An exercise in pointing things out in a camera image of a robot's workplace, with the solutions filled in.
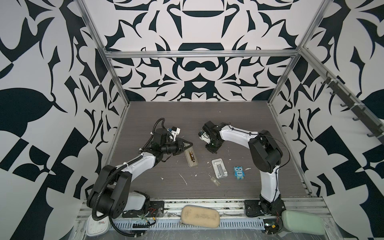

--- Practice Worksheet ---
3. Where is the white remote control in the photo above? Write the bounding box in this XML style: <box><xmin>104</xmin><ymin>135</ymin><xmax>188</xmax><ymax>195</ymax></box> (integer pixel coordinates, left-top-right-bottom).
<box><xmin>185</xmin><ymin>147</ymin><xmax>198</xmax><ymax>167</ymax></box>

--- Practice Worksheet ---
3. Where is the remote battery cover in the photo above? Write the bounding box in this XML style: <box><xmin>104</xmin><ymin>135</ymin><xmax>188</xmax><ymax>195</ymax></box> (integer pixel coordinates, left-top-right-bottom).
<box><xmin>211</xmin><ymin>177</ymin><xmax>221</xmax><ymax>187</ymax></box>

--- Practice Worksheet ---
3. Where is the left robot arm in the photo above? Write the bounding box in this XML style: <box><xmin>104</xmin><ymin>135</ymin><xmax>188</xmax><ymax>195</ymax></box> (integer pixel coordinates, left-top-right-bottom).
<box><xmin>87</xmin><ymin>129</ymin><xmax>193</xmax><ymax>221</ymax></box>

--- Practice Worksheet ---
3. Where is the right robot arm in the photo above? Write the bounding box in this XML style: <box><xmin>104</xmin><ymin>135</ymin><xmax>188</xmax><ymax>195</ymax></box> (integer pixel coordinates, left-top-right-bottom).
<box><xmin>199</xmin><ymin>121</ymin><xmax>286</xmax><ymax>218</ymax></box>

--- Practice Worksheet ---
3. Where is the blue owl figurine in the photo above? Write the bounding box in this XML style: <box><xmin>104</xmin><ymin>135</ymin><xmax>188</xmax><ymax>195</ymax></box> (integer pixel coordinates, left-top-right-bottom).
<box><xmin>234</xmin><ymin>167</ymin><xmax>245</xmax><ymax>180</ymax></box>

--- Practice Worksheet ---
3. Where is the tan sponge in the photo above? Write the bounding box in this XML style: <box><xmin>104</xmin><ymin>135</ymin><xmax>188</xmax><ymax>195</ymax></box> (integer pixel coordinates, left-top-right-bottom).
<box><xmin>181</xmin><ymin>205</ymin><xmax>221</xmax><ymax>229</ymax></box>

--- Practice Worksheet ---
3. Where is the small circuit board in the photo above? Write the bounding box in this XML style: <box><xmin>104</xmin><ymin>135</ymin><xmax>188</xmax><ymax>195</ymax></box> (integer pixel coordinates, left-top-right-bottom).
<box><xmin>263</xmin><ymin>219</ymin><xmax>282</xmax><ymax>236</ymax></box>

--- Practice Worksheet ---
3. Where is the white square clock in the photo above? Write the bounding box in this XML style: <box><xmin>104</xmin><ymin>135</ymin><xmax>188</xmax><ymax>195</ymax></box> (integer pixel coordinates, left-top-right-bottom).
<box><xmin>86</xmin><ymin>216</ymin><xmax>112</xmax><ymax>237</ymax></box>

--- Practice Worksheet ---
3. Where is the pale green sponge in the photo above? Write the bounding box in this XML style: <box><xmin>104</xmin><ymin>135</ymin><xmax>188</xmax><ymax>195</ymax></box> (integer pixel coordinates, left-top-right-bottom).
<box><xmin>282</xmin><ymin>210</ymin><xmax>326</xmax><ymax>235</ymax></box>

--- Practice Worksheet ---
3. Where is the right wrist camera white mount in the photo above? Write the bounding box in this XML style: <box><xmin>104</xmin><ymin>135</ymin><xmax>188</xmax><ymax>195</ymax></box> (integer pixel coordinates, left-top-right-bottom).
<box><xmin>198</xmin><ymin>131</ymin><xmax>211</xmax><ymax>144</ymax></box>

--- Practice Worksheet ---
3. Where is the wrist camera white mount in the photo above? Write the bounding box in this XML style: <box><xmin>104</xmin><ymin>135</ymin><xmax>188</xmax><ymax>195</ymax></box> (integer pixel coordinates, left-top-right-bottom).
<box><xmin>198</xmin><ymin>131</ymin><xmax>211</xmax><ymax>144</ymax></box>
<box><xmin>168</xmin><ymin>127</ymin><xmax>181</xmax><ymax>142</ymax></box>

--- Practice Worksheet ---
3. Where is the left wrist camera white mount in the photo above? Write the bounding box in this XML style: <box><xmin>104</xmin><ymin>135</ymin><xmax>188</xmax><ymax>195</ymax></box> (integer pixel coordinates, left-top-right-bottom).
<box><xmin>168</xmin><ymin>127</ymin><xmax>181</xmax><ymax>142</ymax></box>

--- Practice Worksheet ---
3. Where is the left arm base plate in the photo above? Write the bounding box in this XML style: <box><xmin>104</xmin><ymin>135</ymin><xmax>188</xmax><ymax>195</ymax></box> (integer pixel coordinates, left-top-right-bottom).
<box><xmin>122</xmin><ymin>200</ymin><xmax>165</xmax><ymax>218</ymax></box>

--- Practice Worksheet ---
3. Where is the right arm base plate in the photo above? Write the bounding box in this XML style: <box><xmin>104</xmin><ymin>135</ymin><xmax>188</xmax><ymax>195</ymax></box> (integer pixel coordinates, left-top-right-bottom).
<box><xmin>244</xmin><ymin>199</ymin><xmax>286</xmax><ymax>218</ymax></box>

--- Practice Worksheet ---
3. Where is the white slotted cable duct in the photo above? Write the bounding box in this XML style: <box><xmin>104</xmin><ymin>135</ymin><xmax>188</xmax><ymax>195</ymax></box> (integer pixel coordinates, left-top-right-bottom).
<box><xmin>114</xmin><ymin>219</ymin><xmax>265</xmax><ymax>231</ymax></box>

